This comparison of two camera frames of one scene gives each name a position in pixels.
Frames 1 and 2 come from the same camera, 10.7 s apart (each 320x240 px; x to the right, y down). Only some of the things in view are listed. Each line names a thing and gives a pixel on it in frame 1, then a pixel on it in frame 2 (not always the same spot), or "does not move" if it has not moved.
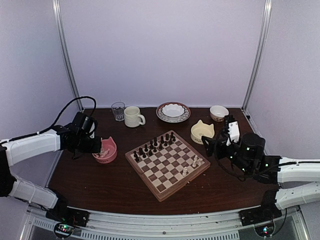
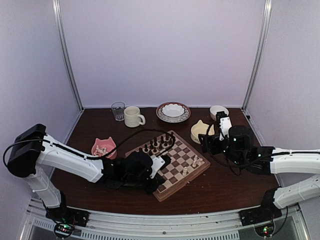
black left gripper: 96,148 → 158,181
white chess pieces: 195,158 does not move
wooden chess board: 167,163 does not move
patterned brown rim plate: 183,118 does not move
